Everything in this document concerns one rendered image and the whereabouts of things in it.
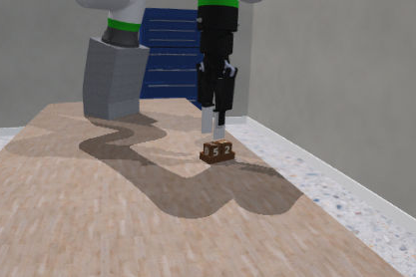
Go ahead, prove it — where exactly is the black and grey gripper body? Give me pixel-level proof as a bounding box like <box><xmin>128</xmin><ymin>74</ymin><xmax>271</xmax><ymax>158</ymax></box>
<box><xmin>200</xmin><ymin>31</ymin><xmax>233</xmax><ymax>78</ymax></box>

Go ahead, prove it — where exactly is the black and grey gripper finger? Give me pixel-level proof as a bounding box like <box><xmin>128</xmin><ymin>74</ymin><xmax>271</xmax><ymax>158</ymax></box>
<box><xmin>197</xmin><ymin>62</ymin><xmax>214</xmax><ymax>134</ymax></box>
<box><xmin>210</xmin><ymin>61</ymin><xmax>237</xmax><ymax>139</ymax></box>

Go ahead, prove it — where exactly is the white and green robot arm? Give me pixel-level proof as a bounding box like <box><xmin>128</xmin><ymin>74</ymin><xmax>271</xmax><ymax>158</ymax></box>
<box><xmin>75</xmin><ymin>0</ymin><xmax>239</xmax><ymax>48</ymax></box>

